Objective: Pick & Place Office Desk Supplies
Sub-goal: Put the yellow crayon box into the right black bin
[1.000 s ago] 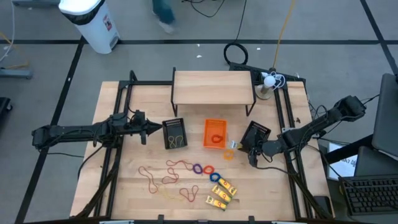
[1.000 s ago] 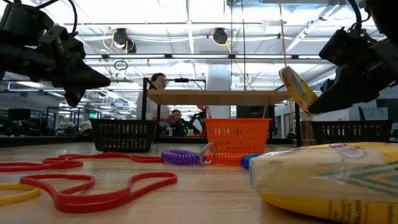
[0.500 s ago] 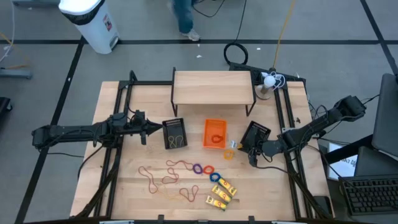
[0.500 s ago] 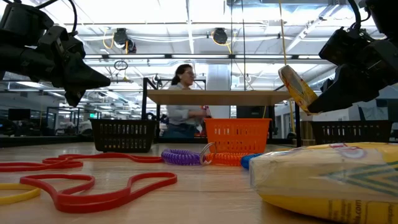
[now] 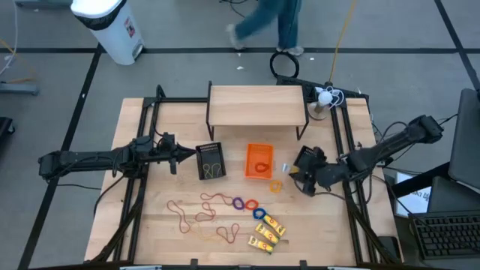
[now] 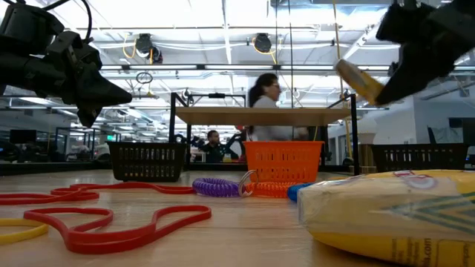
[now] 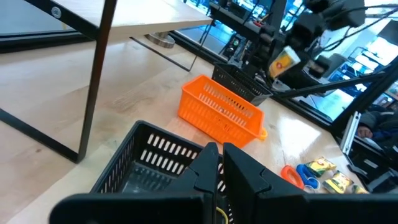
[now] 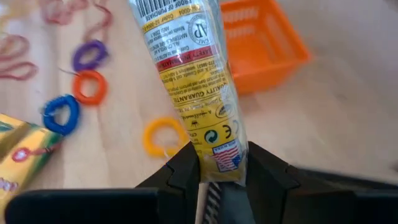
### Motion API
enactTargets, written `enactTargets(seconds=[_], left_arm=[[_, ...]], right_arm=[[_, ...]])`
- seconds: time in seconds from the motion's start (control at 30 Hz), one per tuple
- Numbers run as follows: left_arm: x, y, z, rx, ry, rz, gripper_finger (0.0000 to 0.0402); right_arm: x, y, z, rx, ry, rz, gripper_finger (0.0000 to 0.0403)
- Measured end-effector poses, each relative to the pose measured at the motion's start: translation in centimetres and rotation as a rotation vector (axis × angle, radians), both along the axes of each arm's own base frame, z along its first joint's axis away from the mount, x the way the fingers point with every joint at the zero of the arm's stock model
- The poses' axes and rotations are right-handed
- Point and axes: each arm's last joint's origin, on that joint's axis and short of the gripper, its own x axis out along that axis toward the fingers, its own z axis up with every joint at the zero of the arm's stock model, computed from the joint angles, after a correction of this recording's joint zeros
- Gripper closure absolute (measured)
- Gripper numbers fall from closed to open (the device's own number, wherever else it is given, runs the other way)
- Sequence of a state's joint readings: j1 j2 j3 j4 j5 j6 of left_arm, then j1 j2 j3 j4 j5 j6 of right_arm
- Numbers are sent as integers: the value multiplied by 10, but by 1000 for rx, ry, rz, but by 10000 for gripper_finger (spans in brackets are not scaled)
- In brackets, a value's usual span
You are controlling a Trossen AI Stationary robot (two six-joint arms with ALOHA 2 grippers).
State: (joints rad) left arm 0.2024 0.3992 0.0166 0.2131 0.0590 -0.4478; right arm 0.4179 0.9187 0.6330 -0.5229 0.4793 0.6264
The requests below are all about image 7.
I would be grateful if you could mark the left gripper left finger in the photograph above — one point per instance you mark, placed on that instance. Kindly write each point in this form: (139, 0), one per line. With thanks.
(186, 205)

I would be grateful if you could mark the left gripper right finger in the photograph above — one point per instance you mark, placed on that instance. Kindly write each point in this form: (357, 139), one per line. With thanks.
(264, 205)

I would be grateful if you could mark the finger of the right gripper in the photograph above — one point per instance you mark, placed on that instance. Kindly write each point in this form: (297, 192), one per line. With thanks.
(300, 74)
(298, 34)

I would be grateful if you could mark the yellow Crayola crayon pack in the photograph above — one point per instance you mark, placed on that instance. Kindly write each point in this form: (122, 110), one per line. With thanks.
(360, 189)
(284, 62)
(338, 182)
(320, 166)

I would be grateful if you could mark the yellow rubber band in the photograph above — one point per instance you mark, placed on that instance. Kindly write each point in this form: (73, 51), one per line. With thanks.
(223, 214)

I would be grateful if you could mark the black slotted plastic basket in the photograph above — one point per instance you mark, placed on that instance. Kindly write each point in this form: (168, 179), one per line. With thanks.
(236, 84)
(146, 174)

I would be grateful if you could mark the orange slotted plastic basket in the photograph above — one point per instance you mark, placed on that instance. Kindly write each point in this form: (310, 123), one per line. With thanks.
(217, 124)

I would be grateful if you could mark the silver metal bar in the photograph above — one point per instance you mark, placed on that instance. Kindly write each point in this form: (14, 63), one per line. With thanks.
(351, 133)

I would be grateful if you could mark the person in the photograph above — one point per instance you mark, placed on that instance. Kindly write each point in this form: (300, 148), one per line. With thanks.
(379, 124)

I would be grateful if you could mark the wooden shelf riser, black legs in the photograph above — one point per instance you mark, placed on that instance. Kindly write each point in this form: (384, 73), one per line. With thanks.
(99, 62)

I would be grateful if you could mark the black metal rig frame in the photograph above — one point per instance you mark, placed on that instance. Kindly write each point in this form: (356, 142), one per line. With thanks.
(342, 84)

